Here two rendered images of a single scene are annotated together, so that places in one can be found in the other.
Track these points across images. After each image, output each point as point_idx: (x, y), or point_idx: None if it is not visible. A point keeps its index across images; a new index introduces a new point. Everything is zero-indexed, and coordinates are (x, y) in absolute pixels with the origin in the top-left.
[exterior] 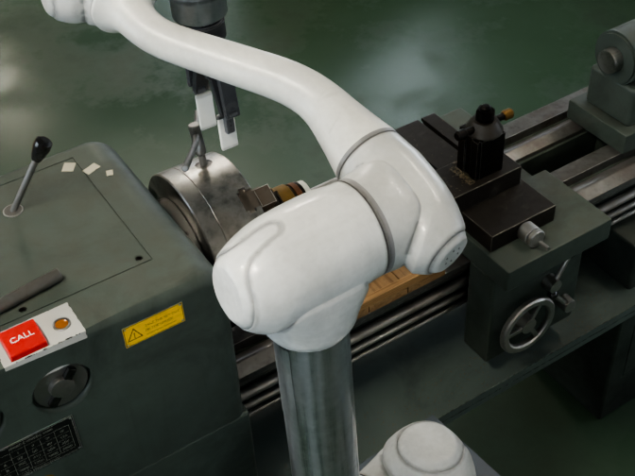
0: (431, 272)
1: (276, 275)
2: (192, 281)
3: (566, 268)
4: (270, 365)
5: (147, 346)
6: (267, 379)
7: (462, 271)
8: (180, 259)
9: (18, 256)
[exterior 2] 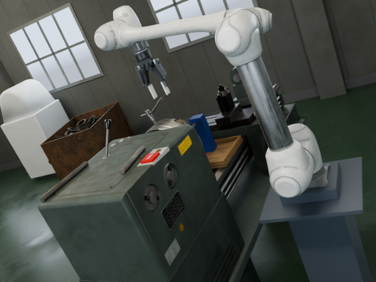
0: (269, 27)
1: (239, 22)
2: (187, 127)
3: None
4: None
5: (186, 155)
6: None
7: (245, 142)
8: (177, 127)
9: (122, 157)
